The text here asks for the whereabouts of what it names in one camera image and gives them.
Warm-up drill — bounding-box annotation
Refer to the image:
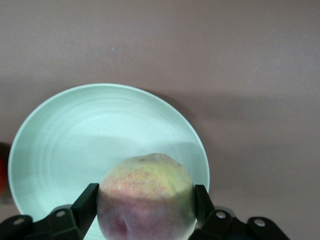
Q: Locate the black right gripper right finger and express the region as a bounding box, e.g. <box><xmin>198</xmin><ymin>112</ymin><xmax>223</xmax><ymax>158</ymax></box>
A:
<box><xmin>188</xmin><ymin>184</ymin><xmax>292</xmax><ymax>240</ymax></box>

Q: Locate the yellow-pink peach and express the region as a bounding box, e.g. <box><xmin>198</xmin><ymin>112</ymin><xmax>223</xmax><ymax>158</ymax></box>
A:
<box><xmin>96</xmin><ymin>152</ymin><xmax>196</xmax><ymax>240</ymax></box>

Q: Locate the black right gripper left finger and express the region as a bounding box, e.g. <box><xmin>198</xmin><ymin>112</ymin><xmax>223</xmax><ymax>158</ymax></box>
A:
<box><xmin>0</xmin><ymin>183</ymin><xmax>100</xmax><ymax>240</ymax></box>

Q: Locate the brown table cover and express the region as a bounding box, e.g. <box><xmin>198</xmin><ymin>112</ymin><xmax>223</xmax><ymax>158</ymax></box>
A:
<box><xmin>0</xmin><ymin>0</ymin><xmax>320</xmax><ymax>240</ymax></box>

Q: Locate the red pomegranate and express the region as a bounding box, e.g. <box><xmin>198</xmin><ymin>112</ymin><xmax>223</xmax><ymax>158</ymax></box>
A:
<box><xmin>0</xmin><ymin>141</ymin><xmax>7</xmax><ymax>198</ymax></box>

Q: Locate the pale green round plate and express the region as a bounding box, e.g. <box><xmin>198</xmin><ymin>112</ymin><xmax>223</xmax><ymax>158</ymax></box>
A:
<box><xmin>7</xmin><ymin>83</ymin><xmax>210</xmax><ymax>240</ymax></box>

